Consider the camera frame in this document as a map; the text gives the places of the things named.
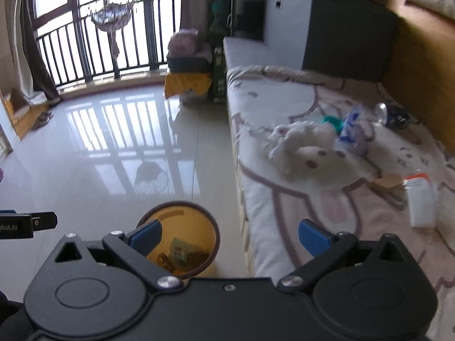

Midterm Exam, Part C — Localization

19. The white tissue paper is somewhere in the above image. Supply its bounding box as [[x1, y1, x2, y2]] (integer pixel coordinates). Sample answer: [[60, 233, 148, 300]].
[[266, 120, 339, 175]]

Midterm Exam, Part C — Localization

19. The yellow cloth cover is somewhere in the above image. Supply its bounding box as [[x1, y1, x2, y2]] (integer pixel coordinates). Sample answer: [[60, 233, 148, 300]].
[[163, 70, 214, 106]]

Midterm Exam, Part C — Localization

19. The grey curtain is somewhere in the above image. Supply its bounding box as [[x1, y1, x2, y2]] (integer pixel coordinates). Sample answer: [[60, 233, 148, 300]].
[[179, 0, 214, 40]]

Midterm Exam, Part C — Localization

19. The grey storage box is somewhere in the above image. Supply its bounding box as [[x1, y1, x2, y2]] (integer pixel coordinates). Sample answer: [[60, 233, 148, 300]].
[[262, 0, 399, 83]]

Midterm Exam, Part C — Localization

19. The round yellow trash bin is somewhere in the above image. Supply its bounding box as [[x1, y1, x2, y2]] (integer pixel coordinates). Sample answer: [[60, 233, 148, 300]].
[[135, 201, 220, 279]]

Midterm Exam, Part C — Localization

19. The bed with cartoon sheet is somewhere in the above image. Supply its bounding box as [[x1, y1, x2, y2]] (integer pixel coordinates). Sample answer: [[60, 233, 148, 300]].
[[225, 65, 455, 341]]

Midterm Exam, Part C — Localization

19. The crushed blue soda can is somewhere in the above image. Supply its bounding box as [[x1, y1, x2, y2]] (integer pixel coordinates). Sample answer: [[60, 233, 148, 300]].
[[375, 102, 410, 130]]

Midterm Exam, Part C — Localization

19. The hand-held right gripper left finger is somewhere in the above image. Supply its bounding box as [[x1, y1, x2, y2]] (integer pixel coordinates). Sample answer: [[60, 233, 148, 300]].
[[40, 219, 183, 290]]

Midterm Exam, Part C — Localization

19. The clear zip bag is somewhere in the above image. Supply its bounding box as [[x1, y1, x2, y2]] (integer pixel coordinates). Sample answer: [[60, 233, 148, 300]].
[[403, 173, 440, 228]]

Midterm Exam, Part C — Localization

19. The green carton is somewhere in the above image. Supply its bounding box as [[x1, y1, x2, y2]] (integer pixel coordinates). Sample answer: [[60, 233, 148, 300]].
[[212, 46, 229, 102]]

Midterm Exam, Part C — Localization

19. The pair of shoes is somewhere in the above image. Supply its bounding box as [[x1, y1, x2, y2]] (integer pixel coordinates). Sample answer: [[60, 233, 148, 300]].
[[31, 110, 55, 131]]

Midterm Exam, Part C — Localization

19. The brown curtain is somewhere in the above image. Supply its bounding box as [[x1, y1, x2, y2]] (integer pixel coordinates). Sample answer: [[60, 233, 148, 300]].
[[0, 0, 62, 106]]

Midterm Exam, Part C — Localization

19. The teal plastic bottle cap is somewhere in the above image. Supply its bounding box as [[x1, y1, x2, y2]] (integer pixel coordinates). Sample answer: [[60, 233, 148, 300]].
[[323, 115, 344, 131]]

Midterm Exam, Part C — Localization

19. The black balcony railing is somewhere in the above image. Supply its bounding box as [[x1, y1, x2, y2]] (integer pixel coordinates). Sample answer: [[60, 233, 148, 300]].
[[36, 0, 183, 88]]

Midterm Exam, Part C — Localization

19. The pink cloth bundle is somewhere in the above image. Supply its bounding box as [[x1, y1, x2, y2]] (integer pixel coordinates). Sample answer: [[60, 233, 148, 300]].
[[167, 28, 211, 62]]

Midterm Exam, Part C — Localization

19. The dark flat box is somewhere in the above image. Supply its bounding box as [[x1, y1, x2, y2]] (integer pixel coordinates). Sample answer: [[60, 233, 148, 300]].
[[167, 57, 213, 74]]

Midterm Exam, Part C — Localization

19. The grey mattress cushion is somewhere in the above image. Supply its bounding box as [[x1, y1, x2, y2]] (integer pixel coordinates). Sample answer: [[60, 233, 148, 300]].
[[222, 36, 303, 76]]

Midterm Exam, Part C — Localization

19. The black shelf unit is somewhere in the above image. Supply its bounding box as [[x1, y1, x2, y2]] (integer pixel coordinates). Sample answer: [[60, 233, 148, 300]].
[[213, 0, 271, 38]]

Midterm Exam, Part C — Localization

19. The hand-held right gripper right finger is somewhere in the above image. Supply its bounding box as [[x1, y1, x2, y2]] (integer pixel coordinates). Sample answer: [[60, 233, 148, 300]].
[[278, 219, 421, 290]]

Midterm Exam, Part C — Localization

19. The blue and white plastic bag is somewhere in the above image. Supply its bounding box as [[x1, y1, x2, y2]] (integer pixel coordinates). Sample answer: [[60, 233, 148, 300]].
[[334, 103, 376, 156]]

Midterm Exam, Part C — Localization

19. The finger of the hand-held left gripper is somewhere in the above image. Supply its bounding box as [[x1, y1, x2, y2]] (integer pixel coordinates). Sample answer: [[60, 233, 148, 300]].
[[30, 212, 58, 230]]

